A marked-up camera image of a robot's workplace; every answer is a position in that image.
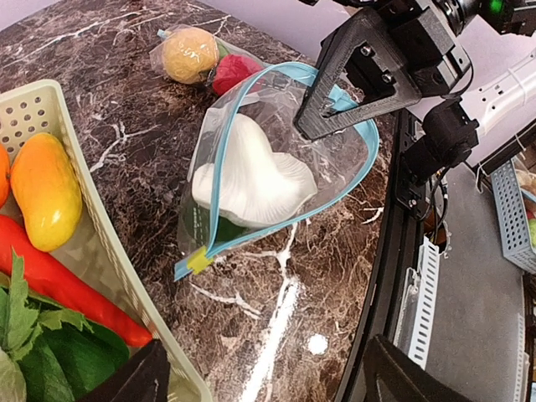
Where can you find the red toy apple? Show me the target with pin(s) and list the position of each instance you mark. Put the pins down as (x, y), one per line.
(231, 70)

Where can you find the beige perforated plastic basket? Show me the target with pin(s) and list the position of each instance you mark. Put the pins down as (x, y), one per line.
(94, 253)

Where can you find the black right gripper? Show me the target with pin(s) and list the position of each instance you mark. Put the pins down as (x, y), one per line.
(374, 49)

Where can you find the yellow orange mango toy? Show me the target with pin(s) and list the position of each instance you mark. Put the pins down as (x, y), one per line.
(47, 191)

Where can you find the blue perforated background basket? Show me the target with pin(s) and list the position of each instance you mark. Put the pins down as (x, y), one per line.
(512, 218)

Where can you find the red chili pepper toy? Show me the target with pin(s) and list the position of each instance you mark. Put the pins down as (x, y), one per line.
(48, 277)

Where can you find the white toy garlic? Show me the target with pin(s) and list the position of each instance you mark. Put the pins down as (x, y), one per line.
(258, 187)

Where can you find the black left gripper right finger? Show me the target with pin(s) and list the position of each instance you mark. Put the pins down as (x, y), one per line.
(390, 375)

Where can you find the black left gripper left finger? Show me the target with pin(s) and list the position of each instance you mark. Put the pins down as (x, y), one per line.
(145, 377)

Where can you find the clear zip bag blue zipper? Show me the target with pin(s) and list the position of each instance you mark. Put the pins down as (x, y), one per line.
(156, 56)

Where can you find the black front rail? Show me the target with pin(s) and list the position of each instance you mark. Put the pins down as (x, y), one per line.
(400, 237)

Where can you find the green white bok choy toy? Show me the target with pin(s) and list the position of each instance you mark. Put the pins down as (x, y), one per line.
(50, 352)

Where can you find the orange toy fruit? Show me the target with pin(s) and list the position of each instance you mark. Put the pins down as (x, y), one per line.
(4, 176)

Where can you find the white slotted cable duct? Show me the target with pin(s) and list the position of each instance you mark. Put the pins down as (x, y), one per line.
(428, 280)

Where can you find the yellow peach toy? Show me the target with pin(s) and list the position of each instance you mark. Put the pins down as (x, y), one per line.
(188, 54)

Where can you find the spare clear zip bag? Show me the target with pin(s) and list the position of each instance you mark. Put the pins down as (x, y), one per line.
(339, 162)

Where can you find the dark green toy vegetable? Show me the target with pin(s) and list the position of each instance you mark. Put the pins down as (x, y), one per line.
(227, 231)

